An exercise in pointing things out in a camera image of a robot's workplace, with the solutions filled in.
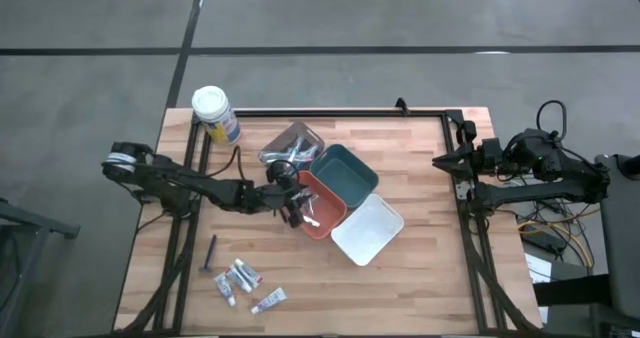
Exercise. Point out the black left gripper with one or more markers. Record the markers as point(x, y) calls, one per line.
point(280, 195)

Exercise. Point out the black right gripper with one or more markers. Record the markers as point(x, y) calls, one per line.
point(487, 158)

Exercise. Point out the small clear-wrapped packet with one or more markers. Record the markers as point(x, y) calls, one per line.
point(311, 222)
point(311, 198)
point(311, 209)

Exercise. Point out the small white toothpaste tube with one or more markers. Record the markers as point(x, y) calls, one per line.
point(248, 272)
point(237, 279)
point(270, 299)
point(224, 287)

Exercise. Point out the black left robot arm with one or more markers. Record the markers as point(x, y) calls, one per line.
point(215, 190)

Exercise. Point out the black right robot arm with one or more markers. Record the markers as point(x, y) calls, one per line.
point(540, 193)

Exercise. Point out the grey metal mounting plate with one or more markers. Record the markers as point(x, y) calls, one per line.
point(462, 190)

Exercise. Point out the orange plastic bin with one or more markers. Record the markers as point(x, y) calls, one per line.
point(330, 213)

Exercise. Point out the teal plastic bin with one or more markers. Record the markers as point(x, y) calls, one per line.
point(345, 175)

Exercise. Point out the brown plastic bin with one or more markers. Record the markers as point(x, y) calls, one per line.
point(272, 143)

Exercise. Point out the white plastic bin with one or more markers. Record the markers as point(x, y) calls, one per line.
point(367, 230)

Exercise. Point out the black table edge clamp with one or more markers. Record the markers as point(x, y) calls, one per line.
point(401, 106)

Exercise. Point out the black power brick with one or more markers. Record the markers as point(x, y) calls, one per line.
point(545, 241)

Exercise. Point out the white disinfecting wipes canister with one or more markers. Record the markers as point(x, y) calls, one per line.
point(215, 113)

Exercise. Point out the white paper sheet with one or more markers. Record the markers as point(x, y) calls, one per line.
point(537, 270)

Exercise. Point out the black stand base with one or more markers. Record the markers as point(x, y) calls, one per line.
point(575, 293)

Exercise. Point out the dark grey equipment cart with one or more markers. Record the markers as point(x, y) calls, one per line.
point(622, 238)

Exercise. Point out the dark grey folding stand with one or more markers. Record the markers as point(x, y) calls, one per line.
point(20, 278)

